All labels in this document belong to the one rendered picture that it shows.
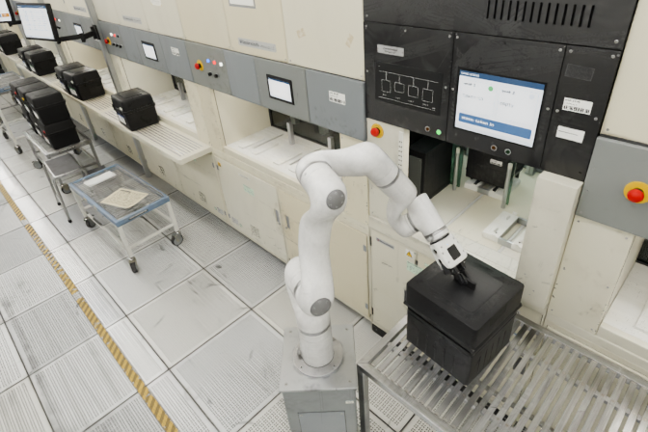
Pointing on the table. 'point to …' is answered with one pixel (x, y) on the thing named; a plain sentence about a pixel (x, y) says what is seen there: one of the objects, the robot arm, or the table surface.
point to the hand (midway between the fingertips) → (463, 277)
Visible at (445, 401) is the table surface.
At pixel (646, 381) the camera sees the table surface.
